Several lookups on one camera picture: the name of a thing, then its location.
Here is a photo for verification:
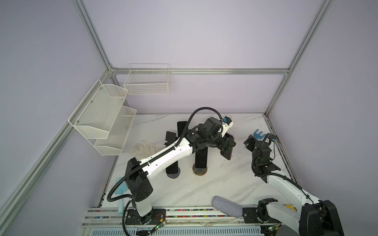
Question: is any yellow tape measure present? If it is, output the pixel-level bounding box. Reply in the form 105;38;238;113
286;205;297;211

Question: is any blue rake yellow handle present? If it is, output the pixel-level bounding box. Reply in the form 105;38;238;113
253;129;266;140

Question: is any white mesh shelf lower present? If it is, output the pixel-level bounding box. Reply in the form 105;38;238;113
94;106;137;156

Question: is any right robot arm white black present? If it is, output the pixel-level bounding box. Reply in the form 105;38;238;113
244;133;344;236

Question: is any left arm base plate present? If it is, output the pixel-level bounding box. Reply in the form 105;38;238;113
125;208;166;226

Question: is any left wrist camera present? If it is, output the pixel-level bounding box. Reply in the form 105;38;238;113
220;117;233;137

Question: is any white mesh shelf upper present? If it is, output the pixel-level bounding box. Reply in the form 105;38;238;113
68;80;128;139

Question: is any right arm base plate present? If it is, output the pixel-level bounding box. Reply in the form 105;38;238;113
242;206;281;224

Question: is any white work glove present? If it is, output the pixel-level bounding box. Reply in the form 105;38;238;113
130;140;156;160

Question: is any white wire basket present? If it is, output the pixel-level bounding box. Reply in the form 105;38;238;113
124;64;171;95

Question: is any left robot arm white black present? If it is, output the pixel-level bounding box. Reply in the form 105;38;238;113
106;107;236;217

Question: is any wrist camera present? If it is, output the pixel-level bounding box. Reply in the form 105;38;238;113
263;133;278;145
220;117;233;137

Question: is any grey stand front left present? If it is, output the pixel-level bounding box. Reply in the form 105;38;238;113
167;168;181;179

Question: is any grey oval pouch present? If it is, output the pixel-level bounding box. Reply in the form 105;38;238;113
212;196;243;218

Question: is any white mesh shelf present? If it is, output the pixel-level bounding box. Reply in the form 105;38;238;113
68;80;128;139
94;106;137;156

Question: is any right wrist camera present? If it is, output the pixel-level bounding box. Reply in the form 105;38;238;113
263;133;278;145

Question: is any black phone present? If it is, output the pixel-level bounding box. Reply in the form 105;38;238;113
177;121;187;138
223;133;236;160
194;147;208;169
165;161;179;175

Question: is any aluminium front rail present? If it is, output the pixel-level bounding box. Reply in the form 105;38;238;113
81;204;325;228

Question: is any light blue trowel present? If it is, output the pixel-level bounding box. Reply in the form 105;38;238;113
115;181;128;215

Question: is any brown base stand front right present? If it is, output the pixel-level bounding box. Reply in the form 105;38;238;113
193;164;208;176

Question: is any black stand back left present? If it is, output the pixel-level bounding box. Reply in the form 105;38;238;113
164;131;177;150

